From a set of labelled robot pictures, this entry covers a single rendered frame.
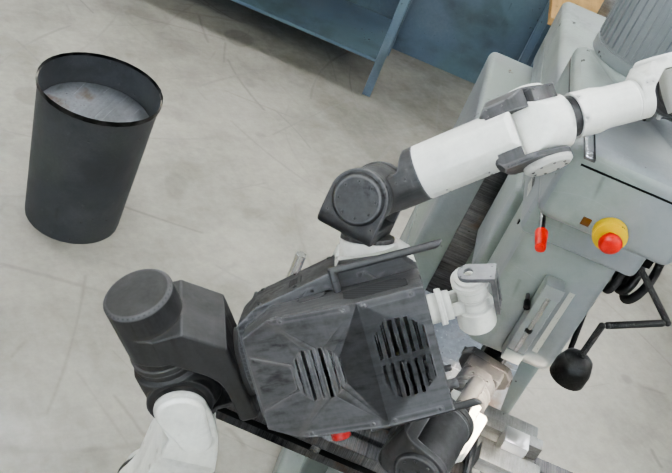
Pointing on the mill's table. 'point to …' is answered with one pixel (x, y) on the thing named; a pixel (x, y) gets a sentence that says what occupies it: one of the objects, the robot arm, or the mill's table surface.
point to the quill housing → (551, 258)
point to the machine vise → (496, 419)
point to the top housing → (615, 171)
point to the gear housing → (559, 234)
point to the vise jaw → (501, 461)
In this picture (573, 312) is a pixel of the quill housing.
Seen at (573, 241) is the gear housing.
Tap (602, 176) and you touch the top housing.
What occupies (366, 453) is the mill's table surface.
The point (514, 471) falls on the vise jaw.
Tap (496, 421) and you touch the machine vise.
